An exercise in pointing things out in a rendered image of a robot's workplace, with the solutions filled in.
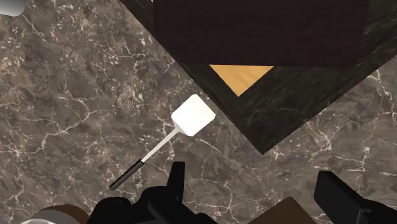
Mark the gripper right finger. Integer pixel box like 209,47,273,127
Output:
314,170,397,224

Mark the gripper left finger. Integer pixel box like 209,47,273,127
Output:
87,161,218,224

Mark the brown box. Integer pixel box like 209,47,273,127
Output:
247,196,317,224

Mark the brown and grey round cup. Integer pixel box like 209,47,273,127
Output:
20,204,91,224

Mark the white rounded object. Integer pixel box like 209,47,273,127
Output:
0,0,27,17

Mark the white spatula with black handle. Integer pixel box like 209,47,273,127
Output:
109,94,216,192

